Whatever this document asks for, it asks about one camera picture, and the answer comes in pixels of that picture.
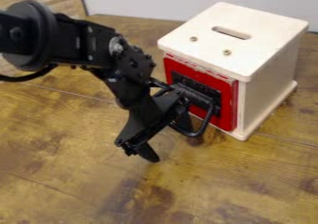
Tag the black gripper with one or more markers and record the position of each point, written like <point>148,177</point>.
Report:
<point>152,104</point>

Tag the black metal drawer handle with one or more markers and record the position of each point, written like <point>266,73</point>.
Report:
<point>192,97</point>

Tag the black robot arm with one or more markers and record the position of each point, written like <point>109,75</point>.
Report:
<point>40,39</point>

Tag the white wooden box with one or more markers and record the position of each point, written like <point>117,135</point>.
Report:
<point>239,51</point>

